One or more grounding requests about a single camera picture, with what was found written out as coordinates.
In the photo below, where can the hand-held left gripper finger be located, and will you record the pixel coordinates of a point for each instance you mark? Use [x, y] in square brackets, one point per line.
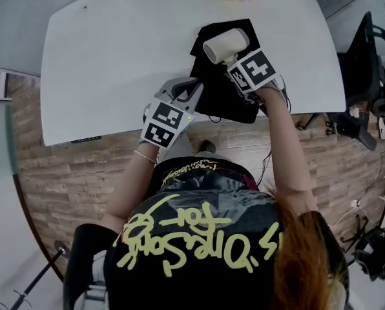
[197, 97]
[168, 87]

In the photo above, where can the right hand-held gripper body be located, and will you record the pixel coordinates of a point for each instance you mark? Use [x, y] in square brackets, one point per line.
[255, 71]

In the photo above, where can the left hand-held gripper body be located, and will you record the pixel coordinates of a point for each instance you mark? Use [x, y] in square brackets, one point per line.
[163, 124]

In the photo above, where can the black fabric bag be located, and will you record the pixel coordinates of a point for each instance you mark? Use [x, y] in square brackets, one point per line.
[218, 89]

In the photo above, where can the cream hair dryer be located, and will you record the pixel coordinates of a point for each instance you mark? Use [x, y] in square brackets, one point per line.
[223, 44]

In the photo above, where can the person's left forearm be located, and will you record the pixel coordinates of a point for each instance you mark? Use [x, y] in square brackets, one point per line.
[131, 186]

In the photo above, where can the person's right forearm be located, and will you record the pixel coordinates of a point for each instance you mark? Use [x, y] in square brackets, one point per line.
[286, 147]

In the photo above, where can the person's right shoe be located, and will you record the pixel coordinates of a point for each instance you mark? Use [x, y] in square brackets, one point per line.
[208, 146]

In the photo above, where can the black desk control panel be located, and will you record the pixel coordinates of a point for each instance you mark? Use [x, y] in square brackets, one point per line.
[86, 139]

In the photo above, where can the small white plush toy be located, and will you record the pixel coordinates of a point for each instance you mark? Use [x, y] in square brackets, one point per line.
[354, 112]

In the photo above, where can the person's black printed shirt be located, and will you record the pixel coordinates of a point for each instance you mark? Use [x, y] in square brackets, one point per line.
[195, 263]

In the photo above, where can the white power strip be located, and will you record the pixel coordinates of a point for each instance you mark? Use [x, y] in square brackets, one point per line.
[355, 203]

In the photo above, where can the small black tripod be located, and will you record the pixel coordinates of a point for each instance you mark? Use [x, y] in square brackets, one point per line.
[357, 231]

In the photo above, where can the black stand pole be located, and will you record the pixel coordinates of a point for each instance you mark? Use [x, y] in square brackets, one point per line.
[40, 274]

